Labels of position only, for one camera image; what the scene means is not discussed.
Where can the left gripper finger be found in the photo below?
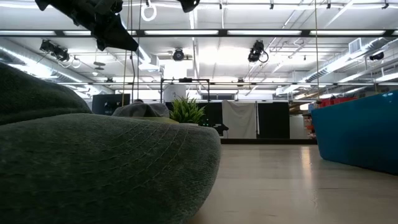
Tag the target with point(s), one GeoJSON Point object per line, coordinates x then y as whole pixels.
{"type": "Point", "coordinates": [116, 39]}

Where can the blue-grey baseball cap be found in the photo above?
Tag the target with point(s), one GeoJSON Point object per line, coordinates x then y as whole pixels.
{"type": "Point", "coordinates": [140, 110]}

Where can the dark grey baseball cap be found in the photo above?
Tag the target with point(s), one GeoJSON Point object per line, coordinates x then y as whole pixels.
{"type": "Point", "coordinates": [31, 96]}
{"type": "Point", "coordinates": [109, 171]}

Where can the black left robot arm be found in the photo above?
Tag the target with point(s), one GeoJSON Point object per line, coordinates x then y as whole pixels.
{"type": "Point", "coordinates": [56, 4]}

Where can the black computer monitor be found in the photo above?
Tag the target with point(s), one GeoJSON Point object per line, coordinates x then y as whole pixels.
{"type": "Point", "coordinates": [105, 104]}

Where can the green plant in white pot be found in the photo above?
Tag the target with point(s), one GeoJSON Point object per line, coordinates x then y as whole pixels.
{"type": "Point", "coordinates": [186, 112]}

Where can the grey hanging cloth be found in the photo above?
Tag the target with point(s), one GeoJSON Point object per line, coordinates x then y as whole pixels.
{"type": "Point", "coordinates": [239, 119]}

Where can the red storage bins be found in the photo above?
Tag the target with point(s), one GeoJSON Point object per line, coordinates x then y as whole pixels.
{"type": "Point", "coordinates": [339, 100]}

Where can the teal blue plastic bin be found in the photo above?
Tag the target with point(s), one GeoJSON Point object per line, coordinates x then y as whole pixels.
{"type": "Point", "coordinates": [357, 133]}

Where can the black hanging camera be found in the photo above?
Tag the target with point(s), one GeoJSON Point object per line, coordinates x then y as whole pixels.
{"type": "Point", "coordinates": [54, 49]}
{"type": "Point", "coordinates": [256, 51]}
{"type": "Point", "coordinates": [178, 55]}
{"type": "Point", "coordinates": [377, 56]}

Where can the black overhead camera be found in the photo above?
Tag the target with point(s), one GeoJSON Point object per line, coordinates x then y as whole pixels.
{"type": "Point", "coordinates": [188, 4]}

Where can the black metal stand frame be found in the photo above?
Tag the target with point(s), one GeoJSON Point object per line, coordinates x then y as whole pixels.
{"type": "Point", "coordinates": [186, 80]}

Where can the black overhead frame bar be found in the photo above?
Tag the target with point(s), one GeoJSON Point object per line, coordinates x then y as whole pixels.
{"type": "Point", "coordinates": [222, 32]}

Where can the black aluminium table frame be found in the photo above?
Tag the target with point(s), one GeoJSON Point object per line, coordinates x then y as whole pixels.
{"type": "Point", "coordinates": [267, 141]}

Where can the silver ventilation duct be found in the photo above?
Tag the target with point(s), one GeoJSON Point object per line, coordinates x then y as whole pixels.
{"type": "Point", "coordinates": [342, 59]}

